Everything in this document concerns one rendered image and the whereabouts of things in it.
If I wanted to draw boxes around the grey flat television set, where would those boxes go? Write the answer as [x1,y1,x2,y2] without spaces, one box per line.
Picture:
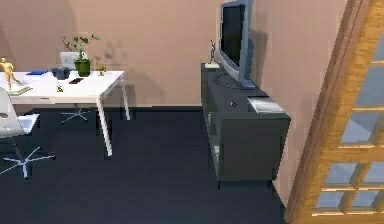
[215,0,257,90]

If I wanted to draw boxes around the white swivel chair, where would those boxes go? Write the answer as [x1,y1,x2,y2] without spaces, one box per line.
[59,51,92,125]
[0,87,57,180]

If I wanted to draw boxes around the dark grey television stand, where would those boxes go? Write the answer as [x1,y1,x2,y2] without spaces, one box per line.
[200,61,292,190]

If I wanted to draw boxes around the small grey statuette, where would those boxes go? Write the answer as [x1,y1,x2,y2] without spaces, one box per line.
[204,39,221,69]

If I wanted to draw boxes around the white desk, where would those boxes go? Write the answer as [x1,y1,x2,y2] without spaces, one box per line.
[0,69,132,158]

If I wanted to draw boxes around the green potted house plant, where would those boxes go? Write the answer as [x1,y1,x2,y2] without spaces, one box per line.
[61,33,101,78]

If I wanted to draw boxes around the dark grey mug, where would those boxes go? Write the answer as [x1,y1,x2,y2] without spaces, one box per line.
[50,66,72,81]

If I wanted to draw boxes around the wooden glazed room door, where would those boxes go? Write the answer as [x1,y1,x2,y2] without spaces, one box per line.
[284,0,384,224]

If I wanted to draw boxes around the golden human figure statue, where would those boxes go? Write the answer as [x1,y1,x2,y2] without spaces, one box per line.
[0,57,34,97]

